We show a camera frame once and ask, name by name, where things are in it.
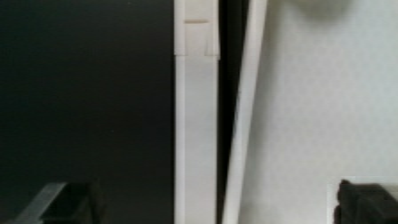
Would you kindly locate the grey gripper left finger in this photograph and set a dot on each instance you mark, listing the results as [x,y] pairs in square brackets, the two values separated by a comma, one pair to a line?
[67,204]

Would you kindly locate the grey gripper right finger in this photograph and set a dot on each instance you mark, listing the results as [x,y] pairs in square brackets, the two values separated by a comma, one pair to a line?
[367,204]

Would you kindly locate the white front fence bar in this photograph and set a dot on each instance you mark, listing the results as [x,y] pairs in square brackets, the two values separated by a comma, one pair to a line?
[196,52]

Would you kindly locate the white desk top tray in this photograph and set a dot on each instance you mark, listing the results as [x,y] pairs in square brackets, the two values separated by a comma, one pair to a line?
[317,116]

